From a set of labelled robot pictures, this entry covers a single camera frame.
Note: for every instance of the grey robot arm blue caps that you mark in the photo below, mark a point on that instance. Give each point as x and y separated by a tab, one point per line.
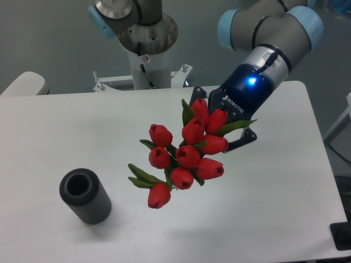
276	34

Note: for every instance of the black device at right edge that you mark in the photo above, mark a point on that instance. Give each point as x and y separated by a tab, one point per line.
341	235

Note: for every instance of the white metal base bracket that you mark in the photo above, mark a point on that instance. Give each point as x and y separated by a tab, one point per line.
142	80

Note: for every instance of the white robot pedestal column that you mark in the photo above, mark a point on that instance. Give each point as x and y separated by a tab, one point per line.
149	47

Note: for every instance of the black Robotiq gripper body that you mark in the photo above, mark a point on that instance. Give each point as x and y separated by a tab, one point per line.
242	94

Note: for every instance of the white furniture at right edge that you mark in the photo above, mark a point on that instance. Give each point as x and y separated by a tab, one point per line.
339	124

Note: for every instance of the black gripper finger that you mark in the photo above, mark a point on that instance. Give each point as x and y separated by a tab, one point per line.
248	136
198	93

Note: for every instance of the red tulip bouquet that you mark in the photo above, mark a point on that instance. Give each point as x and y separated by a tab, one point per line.
204	134

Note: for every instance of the dark grey ribbed vase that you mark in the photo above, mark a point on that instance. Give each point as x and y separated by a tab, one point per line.
83	192

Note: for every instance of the beige chair armrest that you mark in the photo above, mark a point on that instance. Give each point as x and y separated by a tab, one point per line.
27	84

